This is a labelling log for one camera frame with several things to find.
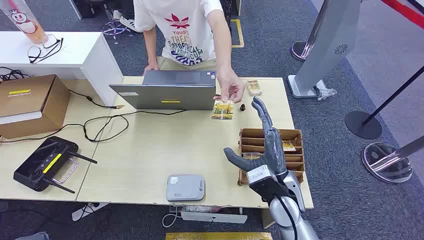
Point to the brown wooden card organizer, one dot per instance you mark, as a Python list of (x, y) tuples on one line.
[(255, 140)]

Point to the chrome stanchion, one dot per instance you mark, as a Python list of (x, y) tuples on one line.
[(298, 51), (386, 164)]

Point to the yellow floor tape strip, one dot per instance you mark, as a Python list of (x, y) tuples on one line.
[(215, 236)]

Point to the small black knob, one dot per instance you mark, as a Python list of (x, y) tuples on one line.
[(242, 107)]

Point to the black case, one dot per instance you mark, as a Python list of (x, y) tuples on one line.
[(84, 8)]

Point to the grey card reader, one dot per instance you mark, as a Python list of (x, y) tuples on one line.
[(185, 188)]

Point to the white power strip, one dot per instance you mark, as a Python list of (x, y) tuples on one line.
[(84, 212)]

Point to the clear plastic bag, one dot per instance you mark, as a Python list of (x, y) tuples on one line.
[(326, 93)]

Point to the snowman print drink cup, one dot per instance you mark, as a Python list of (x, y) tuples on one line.
[(24, 21)]

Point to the person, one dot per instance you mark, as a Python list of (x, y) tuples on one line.
[(185, 33), (130, 24)]

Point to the black framed eyeglasses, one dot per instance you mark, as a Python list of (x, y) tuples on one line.
[(37, 52)]

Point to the grey kiosk stand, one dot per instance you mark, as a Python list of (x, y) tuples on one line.
[(328, 49)]

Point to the autumn print ID card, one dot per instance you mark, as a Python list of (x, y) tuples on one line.
[(222, 112)]

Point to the black device with antennas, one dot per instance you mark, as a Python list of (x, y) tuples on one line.
[(39, 165)]

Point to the chrome chair base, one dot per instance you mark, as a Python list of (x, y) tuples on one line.
[(114, 28)]

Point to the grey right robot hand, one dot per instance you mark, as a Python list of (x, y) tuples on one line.
[(275, 152)]

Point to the grey laptop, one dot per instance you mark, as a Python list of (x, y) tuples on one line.
[(165, 96)]

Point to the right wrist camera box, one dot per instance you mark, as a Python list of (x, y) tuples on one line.
[(261, 174)]

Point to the person's right forearm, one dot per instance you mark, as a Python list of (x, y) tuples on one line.
[(151, 51)]

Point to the brown cardboard box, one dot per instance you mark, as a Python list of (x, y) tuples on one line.
[(30, 99)]

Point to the black stanchion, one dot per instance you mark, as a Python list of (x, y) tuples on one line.
[(362, 126)]

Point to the stack of printed cards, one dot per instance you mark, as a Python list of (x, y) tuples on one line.
[(254, 88)]

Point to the grey rounded object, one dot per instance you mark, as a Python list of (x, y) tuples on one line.
[(33, 236)]

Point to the person's left hand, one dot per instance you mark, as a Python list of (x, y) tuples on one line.
[(230, 86)]

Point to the white cabinet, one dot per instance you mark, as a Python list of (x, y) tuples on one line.
[(82, 56)]

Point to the yellow floor tape outline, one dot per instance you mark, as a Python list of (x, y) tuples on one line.
[(240, 33)]

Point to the person's right hand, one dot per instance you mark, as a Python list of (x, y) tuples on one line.
[(150, 68)]

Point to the white table foot bar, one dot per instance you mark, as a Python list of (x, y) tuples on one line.
[(212, 217)]

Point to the person's left forearm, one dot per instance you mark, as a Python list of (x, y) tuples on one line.
[(223, 53)]

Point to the red barrier belt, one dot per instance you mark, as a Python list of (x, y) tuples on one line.
[(402, 11)]

